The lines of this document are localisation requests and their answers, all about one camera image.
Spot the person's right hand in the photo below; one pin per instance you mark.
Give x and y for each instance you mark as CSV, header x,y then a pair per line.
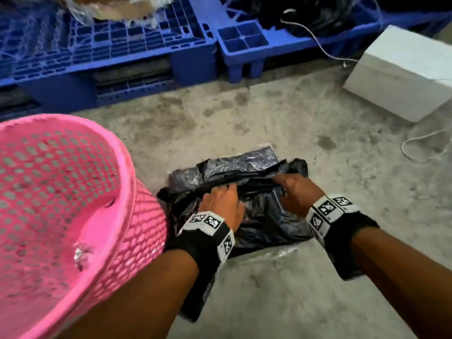
x,y
300,194

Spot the person's left hand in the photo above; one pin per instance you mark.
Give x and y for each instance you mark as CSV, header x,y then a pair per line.
x,y
224,204

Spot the pack of black bags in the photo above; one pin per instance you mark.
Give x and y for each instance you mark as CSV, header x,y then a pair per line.
x,y
261,222

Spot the pink plastic basket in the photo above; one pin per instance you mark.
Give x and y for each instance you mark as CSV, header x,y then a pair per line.
x,y
53,190

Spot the person's left forearm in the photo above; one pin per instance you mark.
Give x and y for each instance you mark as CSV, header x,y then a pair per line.
x,y
141,296

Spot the person's right forearm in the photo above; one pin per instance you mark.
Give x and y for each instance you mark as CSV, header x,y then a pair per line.
x,y
406,271

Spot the white box on floor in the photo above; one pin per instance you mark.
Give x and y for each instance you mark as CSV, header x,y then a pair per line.
x,y
402,74

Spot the right wrist marker band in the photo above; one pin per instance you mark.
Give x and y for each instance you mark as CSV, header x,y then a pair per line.
x,y
332,215

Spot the silver foil scrap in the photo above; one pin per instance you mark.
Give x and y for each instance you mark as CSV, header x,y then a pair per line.
x,y
83,257

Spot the small blue plastic pallet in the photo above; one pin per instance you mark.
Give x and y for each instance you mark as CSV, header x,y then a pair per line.
x,y
282,42

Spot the large blue plastic pallet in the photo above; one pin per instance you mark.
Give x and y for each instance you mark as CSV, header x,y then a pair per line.
x,y
106,49

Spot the clear plastic wrap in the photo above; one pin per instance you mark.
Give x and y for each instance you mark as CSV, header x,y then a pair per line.
x,y
81,10

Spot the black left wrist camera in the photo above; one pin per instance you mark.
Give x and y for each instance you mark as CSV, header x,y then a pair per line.
x,y
199,300

